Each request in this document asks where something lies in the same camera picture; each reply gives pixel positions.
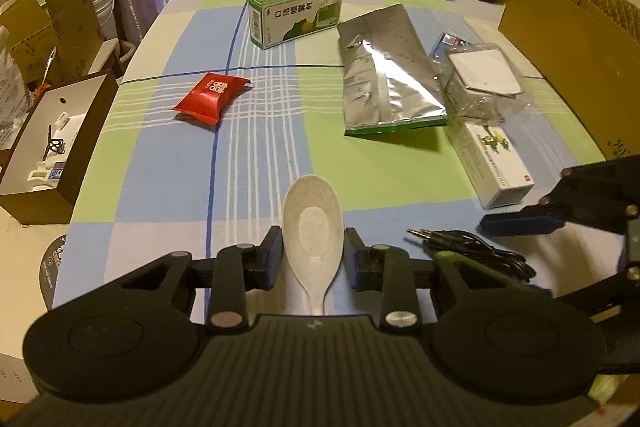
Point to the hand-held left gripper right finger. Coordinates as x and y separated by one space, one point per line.
351 257

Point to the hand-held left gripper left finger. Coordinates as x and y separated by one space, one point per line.
274 253

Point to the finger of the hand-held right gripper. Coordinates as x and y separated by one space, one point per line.
520 223
600 297

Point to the white speckled spoon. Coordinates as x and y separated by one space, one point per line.
312 217

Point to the white medicine box green print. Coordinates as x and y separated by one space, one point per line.
490 162

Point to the red snack packet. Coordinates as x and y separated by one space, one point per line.
210 97

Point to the brown cardboard box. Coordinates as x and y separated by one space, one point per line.
560 37

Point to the clear bag with white box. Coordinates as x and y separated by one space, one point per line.
485 72

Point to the silver foil bag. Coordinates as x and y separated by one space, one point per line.
385 77

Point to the dark brown open box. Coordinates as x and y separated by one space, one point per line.
85 122

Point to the quilted chair cover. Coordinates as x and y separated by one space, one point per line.
617 9

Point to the tall cardboard carton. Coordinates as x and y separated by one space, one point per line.
75 22

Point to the white plastic bag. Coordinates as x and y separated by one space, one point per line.
10 92

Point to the small cardboard carton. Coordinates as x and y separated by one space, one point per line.
25 32

